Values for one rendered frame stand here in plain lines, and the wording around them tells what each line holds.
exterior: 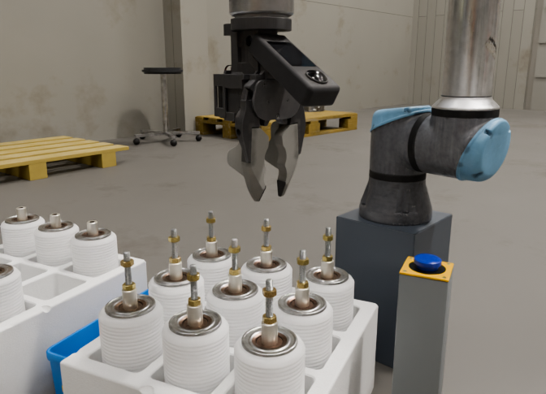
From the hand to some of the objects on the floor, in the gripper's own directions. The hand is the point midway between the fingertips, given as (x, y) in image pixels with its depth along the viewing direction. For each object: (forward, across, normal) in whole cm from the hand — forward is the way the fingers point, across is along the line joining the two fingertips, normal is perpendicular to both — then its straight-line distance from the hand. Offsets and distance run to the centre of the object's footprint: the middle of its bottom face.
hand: (273, 188), depth 61 cm
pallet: (+47, -31, -281) cm, 286 cm away
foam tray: (+46, +17, -65) cm, 82 cm away
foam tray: (+46, -6, -16) cm, 49 cm away
